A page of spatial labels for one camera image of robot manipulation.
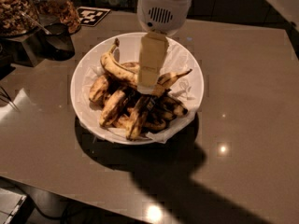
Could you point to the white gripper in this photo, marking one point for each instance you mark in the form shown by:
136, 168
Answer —
163, 16

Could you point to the long top banana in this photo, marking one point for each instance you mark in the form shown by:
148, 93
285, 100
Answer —
126, 76

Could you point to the back middle banana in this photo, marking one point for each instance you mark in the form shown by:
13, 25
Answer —
131, 66

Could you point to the right stemmed banana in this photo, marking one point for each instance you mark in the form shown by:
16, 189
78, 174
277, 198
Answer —
168, 79

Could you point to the right lower banana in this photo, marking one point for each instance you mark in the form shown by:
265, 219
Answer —
173, 105

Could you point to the front centre dark banana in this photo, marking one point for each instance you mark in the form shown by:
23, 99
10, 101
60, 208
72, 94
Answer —
138, 116

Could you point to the white bowl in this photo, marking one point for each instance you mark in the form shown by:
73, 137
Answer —
127, 44

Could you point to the left spotted banana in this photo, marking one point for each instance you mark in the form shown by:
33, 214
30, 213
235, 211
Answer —
98, 88

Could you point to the front left banana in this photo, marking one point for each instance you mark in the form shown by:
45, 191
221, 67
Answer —
114, 105

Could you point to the bottom curved banana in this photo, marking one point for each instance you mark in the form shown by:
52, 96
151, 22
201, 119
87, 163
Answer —
152, 124

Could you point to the white paper liner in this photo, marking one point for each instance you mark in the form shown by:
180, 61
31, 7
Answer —
180, 62

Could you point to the black white marker tag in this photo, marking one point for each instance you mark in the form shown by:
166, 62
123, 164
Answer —
90, 16

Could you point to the black scoop cup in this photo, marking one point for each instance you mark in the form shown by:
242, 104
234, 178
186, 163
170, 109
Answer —
56, 42

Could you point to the glass jar of nuts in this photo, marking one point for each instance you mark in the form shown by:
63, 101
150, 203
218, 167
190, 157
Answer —
64, 10

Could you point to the glass jar of cashews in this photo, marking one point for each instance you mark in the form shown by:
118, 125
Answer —
12, 21

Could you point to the grey box corner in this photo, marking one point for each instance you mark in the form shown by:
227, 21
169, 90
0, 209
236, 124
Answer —
11, 207

